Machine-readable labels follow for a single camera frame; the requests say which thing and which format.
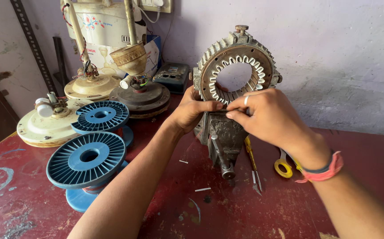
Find slotted metal angle bar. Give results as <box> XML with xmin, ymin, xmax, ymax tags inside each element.
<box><xmin>10</xmin><ymin>0</ymin><xmax>59</xmax><ymax>97</ymax></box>

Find small blue wire spool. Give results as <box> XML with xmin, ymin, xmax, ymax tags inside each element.
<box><xmin>70</xmin><ymin>100</ymin><xmax>134</xmax><ymax>148</ymax></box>

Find dark blue switch box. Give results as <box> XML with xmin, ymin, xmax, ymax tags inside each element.
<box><xmin>152</xmin><ymin>62</ymin><xmax>191</xmax><ymax>95</ymax></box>

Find white fan carton box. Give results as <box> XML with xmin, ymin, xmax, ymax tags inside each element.
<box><xmin>86</xmin><ymin>35</ymin><xmax>162</xmax><ymax>79</ymax></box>

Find person's right hand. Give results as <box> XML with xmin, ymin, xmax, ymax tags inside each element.
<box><xmin>225</xmin><ymin>88</ymin><xmax>322</xmax><ymax>156</ymax></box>

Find yellow-handled scissors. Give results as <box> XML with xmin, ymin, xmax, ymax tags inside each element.
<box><xmin>274</xmin><ymin>148</ymin><xmax>304</xmax><ymax>179</ymax></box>

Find wall switch board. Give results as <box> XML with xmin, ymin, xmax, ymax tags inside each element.
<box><xmin>133</xmin><ymin>0</ymin><xmax>173</xmax><ymax>14</ymax></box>

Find grey metal bench vise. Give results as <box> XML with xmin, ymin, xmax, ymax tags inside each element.
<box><xmin>193</xmin><ymin>110</ymin><xmax>250</xmax><ymax>180</ymax></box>

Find ring-shaped motor stator core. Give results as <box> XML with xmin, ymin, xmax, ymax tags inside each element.
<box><xmin>192</xmin><ymin>25</ymin><xmax>283</xmax><ymax>106</ymax></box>

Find yellow-handled screwdriver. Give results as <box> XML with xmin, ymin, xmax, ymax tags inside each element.
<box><xmin>244</xmin><ymin>135</ymin><xmax>263</xmax><ymax>196</ymax></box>

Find white appliance body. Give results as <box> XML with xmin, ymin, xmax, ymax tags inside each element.
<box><xmin>60</xmin><ymin>0</ymin><xmax>147</xmax><ymax>51</ymax></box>

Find dark fan motor with canopy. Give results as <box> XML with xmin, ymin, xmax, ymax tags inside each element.
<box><xmin>109</xmin><ymin>0</ymin><xmax>171</xmax><ymax>119</ymax></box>

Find dark flat metal bar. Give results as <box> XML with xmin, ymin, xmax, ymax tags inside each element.
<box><xmin>52</xmin><ymin>37</ymin><xmax>70</xmax><ymax>88</ymax></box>

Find pink thread wristband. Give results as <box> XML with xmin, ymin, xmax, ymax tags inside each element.
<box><xmin>295</xmin><ymin>151</ymin><xmax>344</xmax><ymax>183</ymax></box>

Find cream fan motor with rod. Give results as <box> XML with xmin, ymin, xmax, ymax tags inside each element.
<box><xmin>62</xmin><ymin>0</ymin><xmax>122</xmax><ymax>101</ymax></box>

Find cream ceiling fan motor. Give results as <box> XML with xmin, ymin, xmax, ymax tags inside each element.
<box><xmin>16</xmin><ymin>92</ymin><xmax>94</xmax><ymax>148</ymax></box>

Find person's left hand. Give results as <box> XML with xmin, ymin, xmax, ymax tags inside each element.
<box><xmin>169</xmin><ymin>85</ymin><xmax>228</xmax><ymax>135</ymax></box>

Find white power cable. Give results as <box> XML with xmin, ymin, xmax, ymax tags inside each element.
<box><xmin>138</xmin><ymin>5</ymin><xmax>162</xmax><ymax>24</ymax></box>

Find large blue wire spool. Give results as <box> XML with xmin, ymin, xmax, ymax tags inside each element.
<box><xmin>46</xmin><ymin>131</ymin><xmax>129</xmax><ymax>213</ymax></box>

